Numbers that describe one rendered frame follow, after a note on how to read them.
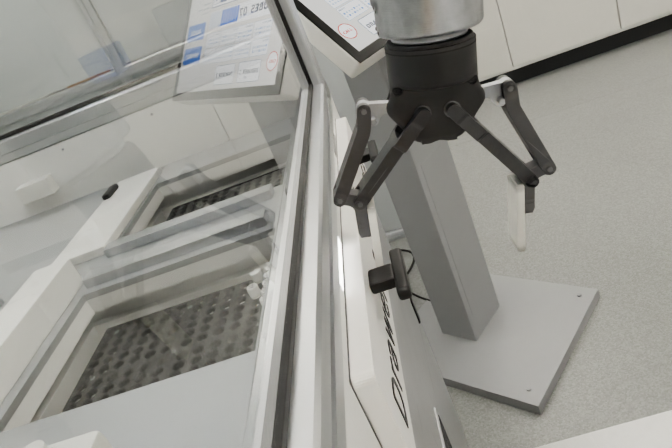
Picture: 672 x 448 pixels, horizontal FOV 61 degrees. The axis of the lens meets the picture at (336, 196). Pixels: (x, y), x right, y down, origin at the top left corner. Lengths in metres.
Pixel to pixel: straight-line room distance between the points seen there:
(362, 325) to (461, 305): 1.21
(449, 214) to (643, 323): 0.60
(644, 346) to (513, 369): 0.33
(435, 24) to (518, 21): 3.06
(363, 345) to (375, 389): 0.04
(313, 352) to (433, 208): 1.15
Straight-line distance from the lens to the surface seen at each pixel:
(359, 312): 0.47
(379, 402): 0.43
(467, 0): 0.46
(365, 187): 0.51
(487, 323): 1.77
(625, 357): 1.68
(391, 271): 0.53
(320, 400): 0.32
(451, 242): 1.56
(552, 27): 3.56
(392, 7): 0.45
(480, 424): 1.59
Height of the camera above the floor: 1.20
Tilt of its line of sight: 24 degrees down
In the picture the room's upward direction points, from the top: 23 degrees counter-clockwise
